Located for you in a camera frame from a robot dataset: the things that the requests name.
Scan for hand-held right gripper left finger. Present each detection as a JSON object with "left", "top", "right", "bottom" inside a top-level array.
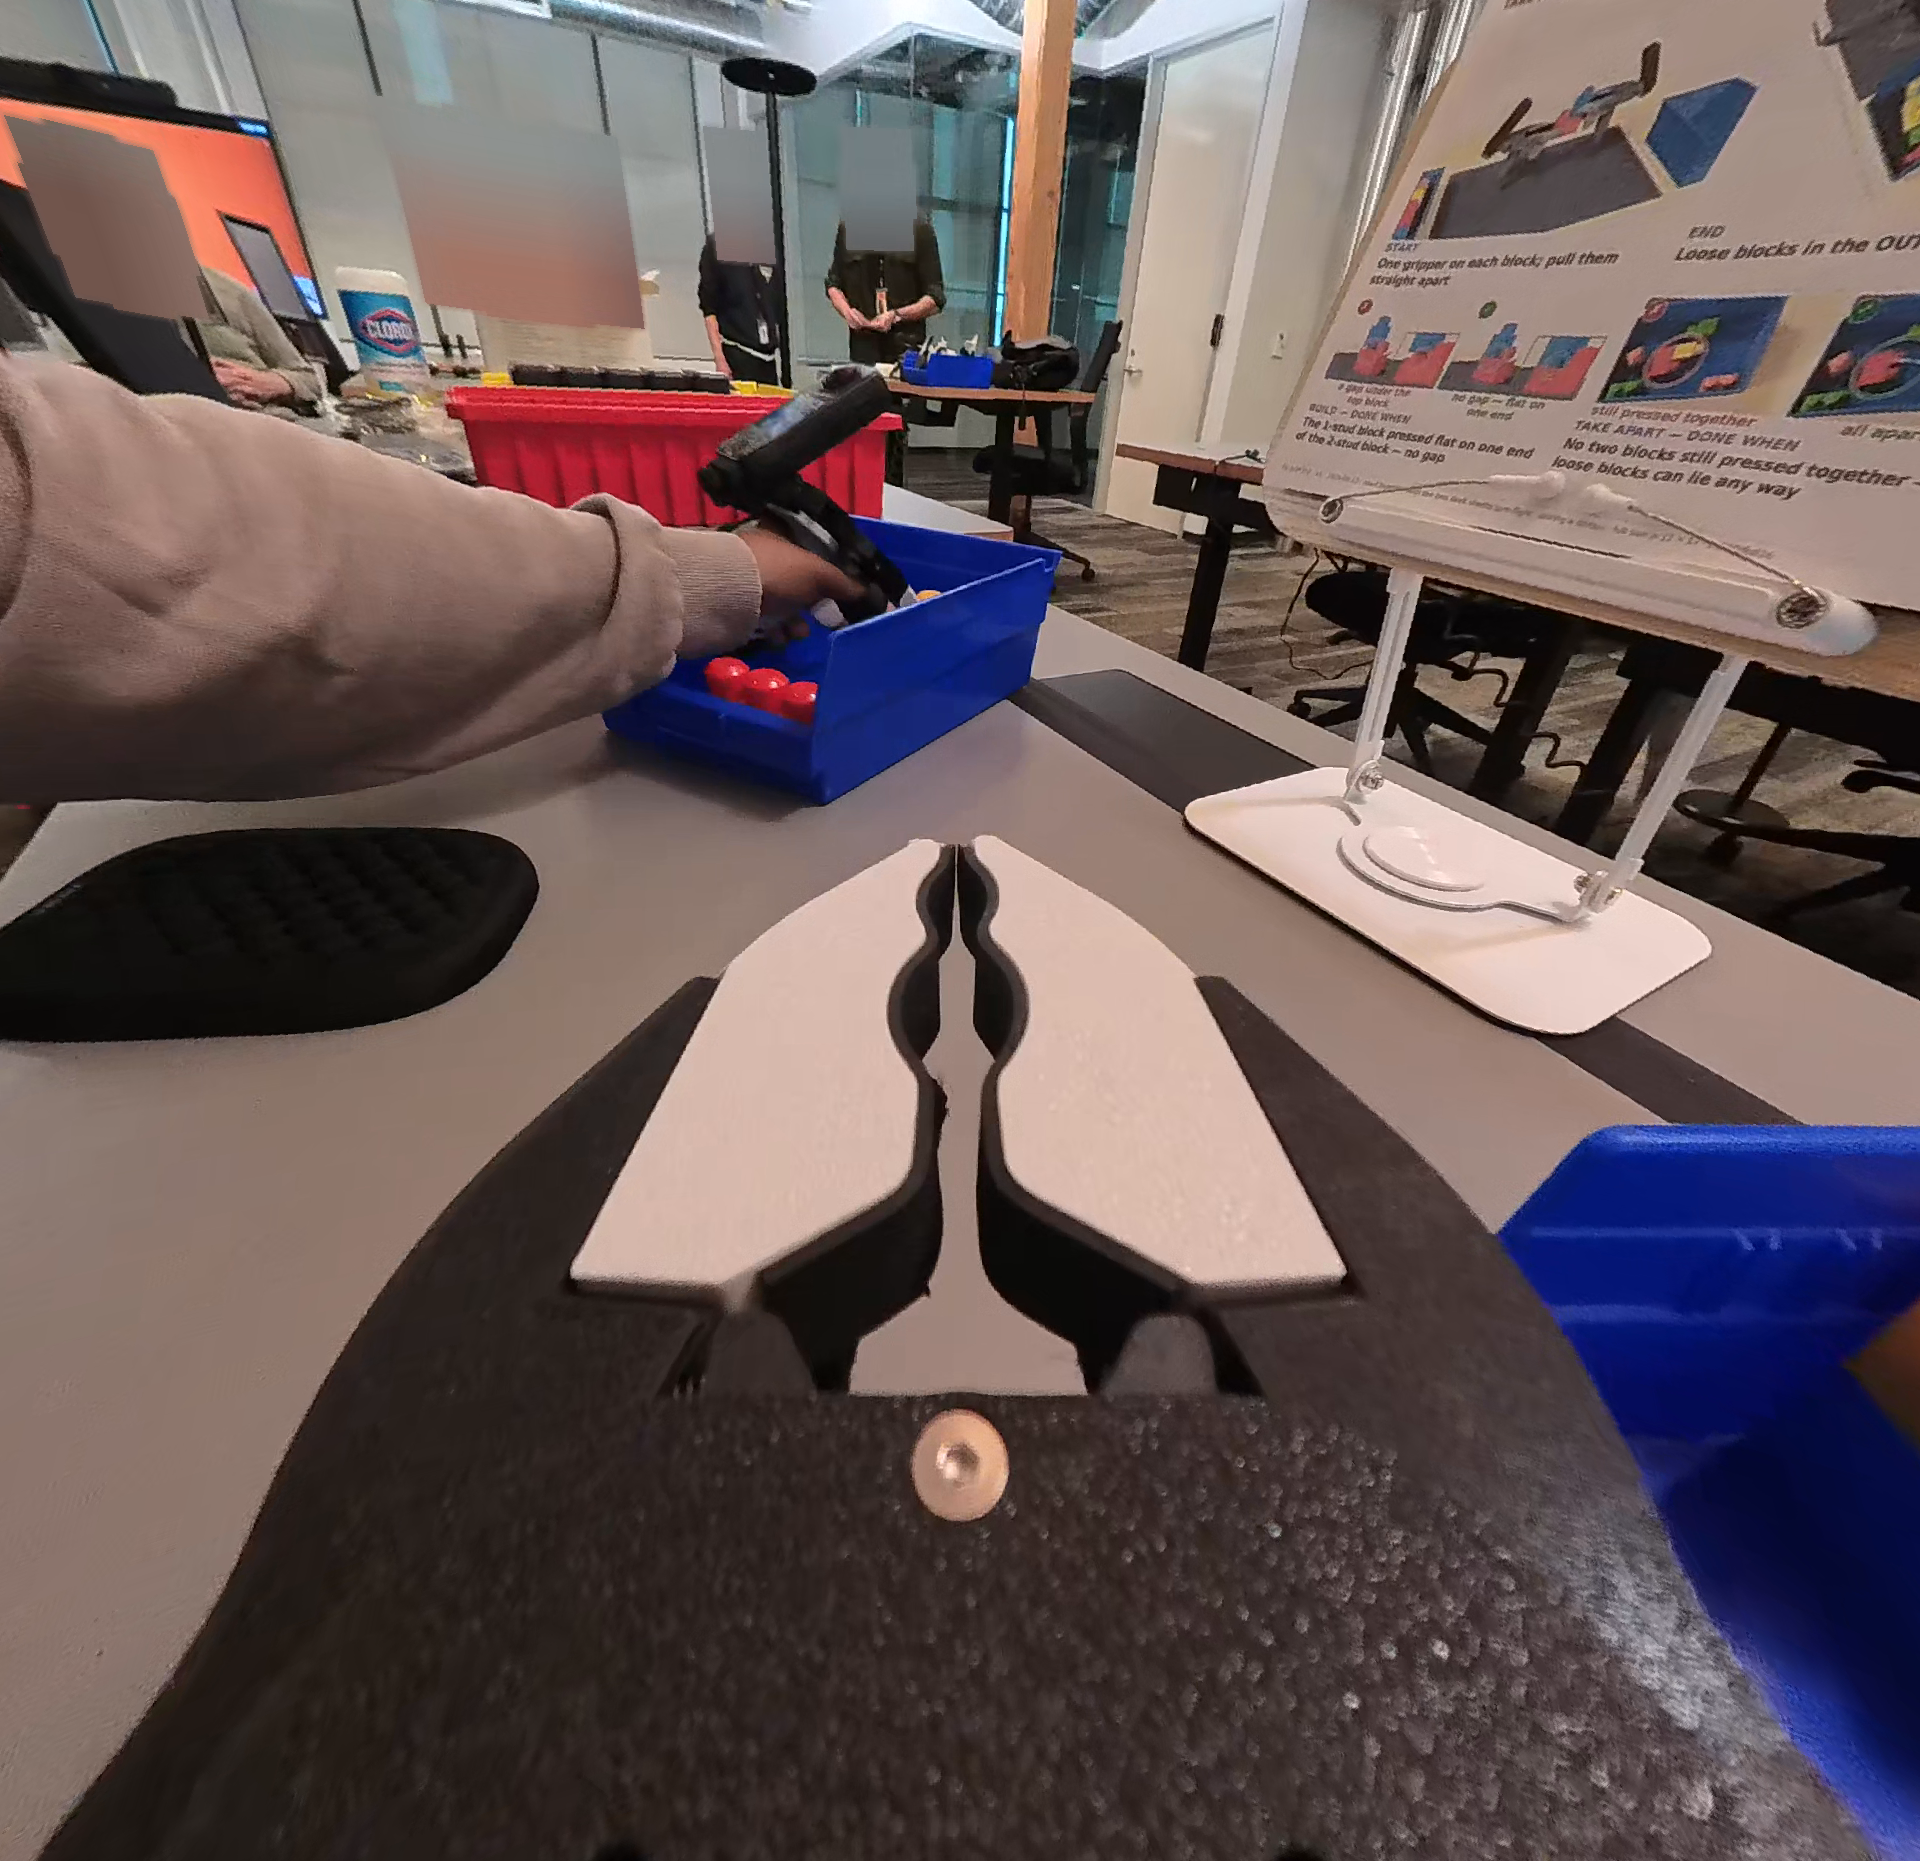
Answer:
[{"left": 571, "top": 839, "right": 959, "bottom": 1372}]

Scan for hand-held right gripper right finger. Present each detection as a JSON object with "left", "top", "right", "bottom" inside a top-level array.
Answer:
[{"left": 959, "top": 837, "right": 1348, "bottom": 1379}]

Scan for blue plastic bin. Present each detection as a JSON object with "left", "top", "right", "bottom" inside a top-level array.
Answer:
[
  {"left": 1498, "top": 1124, "right": 1920, "bottom": 1861},
  {"left": 603, "top": 515, "right": 1064, "bottom": 807}
]

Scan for person's left forearm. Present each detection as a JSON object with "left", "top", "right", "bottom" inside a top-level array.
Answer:
[{"left": 0, "top": 355, "right": 767, "bottom": 807}]

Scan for red plastic bin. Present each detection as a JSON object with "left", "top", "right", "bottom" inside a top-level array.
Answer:
[{"left": 445, "top": 385, "right": 905, "bottom": 531}]

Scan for white document stand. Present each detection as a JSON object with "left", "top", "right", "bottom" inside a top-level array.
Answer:
[{"left": 1186, "top": 473, "right": 1879, "bottom": 1035}]

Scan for black floor lamp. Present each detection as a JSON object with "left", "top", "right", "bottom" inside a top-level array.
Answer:
[{"left": 720, "top": 55, "right": 821, "bottom": 379}]

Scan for white wipes canister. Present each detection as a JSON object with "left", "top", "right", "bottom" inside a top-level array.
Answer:
[{"left": 334, "top": 266, "right": 434, "bottom": 396}]

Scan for small dark monitor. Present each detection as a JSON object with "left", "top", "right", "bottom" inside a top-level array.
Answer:
[{"left": 218, "top": 214, "right": 330, "bottom": 323}]

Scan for black wrist rest pad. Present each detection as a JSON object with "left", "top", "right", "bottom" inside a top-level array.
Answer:
[{"left": 0, "top": 826, "right": 539, "bottom": 1045}]

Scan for large orange screen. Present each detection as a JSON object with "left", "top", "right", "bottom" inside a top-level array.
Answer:
[{"left": 0, "top": 91, "right": 330, "bottom": 325}]

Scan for printed instruction sheet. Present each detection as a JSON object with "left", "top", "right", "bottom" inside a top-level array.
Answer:
[{"left": 1262, "top": 0, "right": 1920, "bottom": 613}]

